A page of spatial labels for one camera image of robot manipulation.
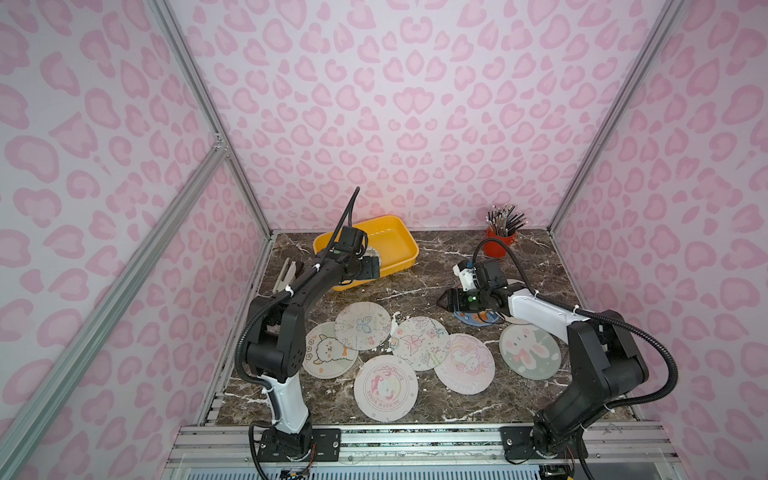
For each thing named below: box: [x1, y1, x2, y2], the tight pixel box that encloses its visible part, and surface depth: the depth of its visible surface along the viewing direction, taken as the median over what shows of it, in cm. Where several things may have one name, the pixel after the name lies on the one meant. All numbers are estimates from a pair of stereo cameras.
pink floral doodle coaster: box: [391, 316, 450, 372], surface depth 92 cm
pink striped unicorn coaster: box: [353, 354, 419, 423], surface depth 84 cm
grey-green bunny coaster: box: [499, 324, 562, 381], surface depth 90 cm
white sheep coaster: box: [302, 322, 359, 379], surface depth 90 cm
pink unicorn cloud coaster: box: [434, 333, 495, 395], surface depth 88 cm
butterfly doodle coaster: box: [334, 301, 392, 351], surface depth 95 cm
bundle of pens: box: [486, 203, 529, 237], surface depth 103 cm
